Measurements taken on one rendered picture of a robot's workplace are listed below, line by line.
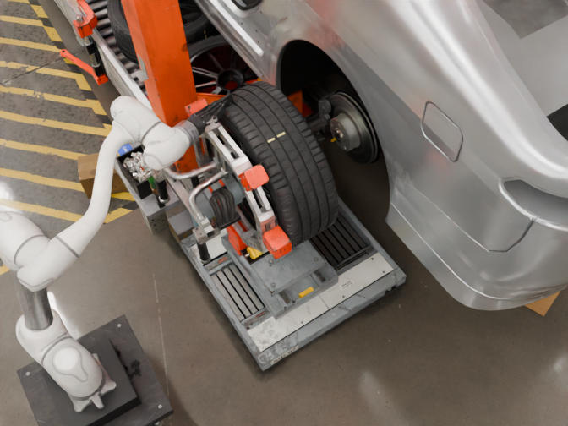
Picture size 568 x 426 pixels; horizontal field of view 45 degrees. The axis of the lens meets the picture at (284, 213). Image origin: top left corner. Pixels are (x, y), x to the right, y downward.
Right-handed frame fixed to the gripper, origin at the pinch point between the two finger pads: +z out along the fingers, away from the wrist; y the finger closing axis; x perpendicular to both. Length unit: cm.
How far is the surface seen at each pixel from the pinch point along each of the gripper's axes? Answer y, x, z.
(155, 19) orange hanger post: -15.9, 34.2, -3.8
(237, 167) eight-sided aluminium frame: 14.8, -15.4, -18.5
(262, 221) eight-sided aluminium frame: 21.2, -35.7, -21.8
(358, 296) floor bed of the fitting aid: 13, -121, 27
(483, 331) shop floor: 64, -147, 48
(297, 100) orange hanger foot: -22, -37, 64
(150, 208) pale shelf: -62, -54, -10
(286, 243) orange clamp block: 27, -47, -20
